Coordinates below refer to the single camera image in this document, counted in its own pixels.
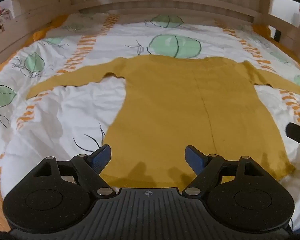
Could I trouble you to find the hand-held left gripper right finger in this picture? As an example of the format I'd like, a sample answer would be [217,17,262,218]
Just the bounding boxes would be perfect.
[181,144,265,198]

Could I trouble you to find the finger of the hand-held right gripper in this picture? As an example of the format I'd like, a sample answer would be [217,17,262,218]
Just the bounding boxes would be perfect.
[285,122,300,159]

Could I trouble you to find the white leaf-print quilt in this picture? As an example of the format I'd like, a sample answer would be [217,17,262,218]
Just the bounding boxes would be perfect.
[0,12,300,230]

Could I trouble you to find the mustard yellow knit sweater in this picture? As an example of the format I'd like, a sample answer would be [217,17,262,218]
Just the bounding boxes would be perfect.
[26,55,300,182]

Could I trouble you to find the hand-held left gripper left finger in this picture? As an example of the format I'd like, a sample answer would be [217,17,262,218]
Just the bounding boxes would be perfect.
[31,144,117,198]

